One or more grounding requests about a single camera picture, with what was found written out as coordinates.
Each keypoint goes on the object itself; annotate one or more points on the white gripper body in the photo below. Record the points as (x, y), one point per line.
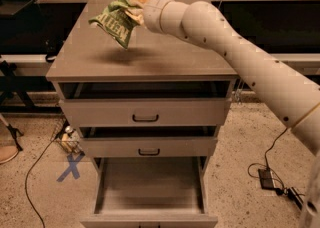
(152, 12)

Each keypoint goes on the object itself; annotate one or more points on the green jalapeno chip bag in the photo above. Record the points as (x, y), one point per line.
(114, 21)

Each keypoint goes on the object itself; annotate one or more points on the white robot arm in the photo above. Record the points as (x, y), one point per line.
(293, 98)

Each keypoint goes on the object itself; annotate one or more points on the top grey drawer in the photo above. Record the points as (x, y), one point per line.
(170, 103)

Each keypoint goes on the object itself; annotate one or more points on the grey drawer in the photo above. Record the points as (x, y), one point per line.
(170, 103)
(160, 192)
(163, 141)

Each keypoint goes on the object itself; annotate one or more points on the grey drawer cabinet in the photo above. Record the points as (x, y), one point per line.
(91, 56)

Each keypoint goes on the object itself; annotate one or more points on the middle grey drawer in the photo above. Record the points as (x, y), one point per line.
(163, 141)

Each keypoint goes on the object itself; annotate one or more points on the bottom grey drawer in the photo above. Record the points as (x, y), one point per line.
(160, 192)

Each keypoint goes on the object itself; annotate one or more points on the black tripod stand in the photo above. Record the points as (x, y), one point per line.
(12, 85)

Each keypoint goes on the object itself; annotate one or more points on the blue tape cross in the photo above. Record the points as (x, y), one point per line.
(72, 169)

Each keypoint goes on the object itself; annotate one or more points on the black power adapter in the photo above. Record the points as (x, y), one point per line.
(266, 180)

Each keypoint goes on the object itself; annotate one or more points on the black power strip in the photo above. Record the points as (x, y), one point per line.
(295, 196)

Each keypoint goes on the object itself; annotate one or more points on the wire basket with bottles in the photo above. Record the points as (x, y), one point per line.
(66, 137)

